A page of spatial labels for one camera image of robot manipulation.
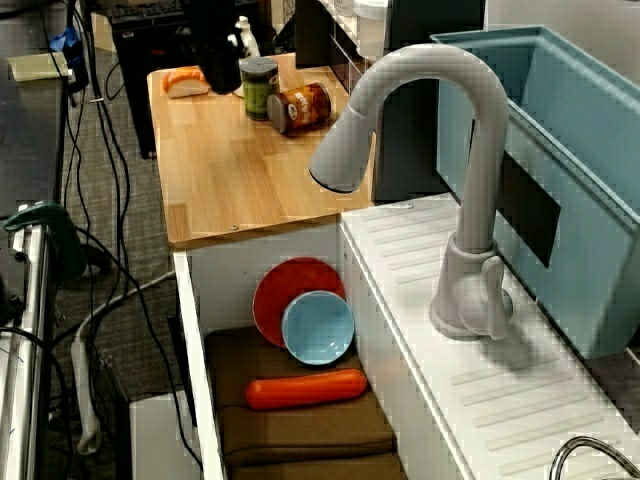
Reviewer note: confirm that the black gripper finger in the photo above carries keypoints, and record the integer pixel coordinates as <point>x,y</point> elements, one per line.
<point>222,75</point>

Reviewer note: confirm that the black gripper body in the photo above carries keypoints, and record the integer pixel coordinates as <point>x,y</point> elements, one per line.
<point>220,42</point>

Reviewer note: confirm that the green peas can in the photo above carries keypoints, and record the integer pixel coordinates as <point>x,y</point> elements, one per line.
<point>259,90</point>

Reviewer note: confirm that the orange beans can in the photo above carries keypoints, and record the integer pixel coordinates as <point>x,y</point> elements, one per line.
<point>305,105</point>

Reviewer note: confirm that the orange salmon sushi toy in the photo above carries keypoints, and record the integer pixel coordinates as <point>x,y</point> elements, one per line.
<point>185,82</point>

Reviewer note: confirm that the black computer tower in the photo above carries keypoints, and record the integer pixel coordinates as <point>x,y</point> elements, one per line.
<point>145,75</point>

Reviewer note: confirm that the plain jar with white lid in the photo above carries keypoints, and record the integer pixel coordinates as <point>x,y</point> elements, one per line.
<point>372,30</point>

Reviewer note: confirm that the yellow paper note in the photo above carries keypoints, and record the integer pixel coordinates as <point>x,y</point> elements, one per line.
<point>37,66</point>

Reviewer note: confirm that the red plate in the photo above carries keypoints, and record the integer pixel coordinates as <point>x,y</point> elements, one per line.
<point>285,290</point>

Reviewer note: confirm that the green clamp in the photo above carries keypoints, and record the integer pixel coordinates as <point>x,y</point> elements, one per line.
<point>60,235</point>

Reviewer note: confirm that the grey toy faucet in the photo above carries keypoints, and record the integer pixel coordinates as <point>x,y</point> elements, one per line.
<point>480,150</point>

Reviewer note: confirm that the light blue bowl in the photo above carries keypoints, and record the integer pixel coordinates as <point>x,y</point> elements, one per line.
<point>317,327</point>

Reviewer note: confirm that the orange toy sausage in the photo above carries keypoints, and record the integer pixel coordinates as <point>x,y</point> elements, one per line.
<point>305,390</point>

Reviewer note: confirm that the brown folded cloth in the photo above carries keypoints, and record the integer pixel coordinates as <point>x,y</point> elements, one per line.
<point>300,435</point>

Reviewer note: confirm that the light grey box unit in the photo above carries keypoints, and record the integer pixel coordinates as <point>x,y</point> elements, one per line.
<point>160,440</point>

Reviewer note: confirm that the white toy sink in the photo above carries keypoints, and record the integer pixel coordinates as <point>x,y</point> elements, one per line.
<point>425,400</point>

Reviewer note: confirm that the teal plastic bin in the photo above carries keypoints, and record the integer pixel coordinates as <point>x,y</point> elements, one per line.
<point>590,200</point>

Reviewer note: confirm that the steel cooking pot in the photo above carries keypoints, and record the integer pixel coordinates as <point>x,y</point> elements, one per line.
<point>572,441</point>

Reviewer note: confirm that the aluminium frame rail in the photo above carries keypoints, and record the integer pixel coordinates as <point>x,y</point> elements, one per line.
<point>27,350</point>

